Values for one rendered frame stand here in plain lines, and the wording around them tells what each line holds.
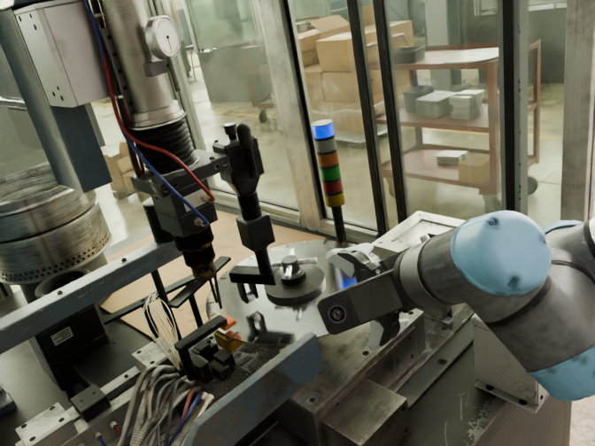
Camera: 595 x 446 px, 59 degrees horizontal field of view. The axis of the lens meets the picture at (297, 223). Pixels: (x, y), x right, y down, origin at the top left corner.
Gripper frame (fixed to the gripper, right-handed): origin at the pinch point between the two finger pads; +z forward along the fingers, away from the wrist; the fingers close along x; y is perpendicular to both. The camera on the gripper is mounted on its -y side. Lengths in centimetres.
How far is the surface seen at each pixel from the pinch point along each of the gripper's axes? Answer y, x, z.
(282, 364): -13.0, -3.4, -2.7
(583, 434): 84, -74, 70
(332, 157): 22.7, 27.1, 26.1
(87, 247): -29, 36, 67
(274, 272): -5.1, 8.5, 9.0
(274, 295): -4.6, 5.4, 16.5
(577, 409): 92, -70, 76
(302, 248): 8.1, 11.8, 27.6
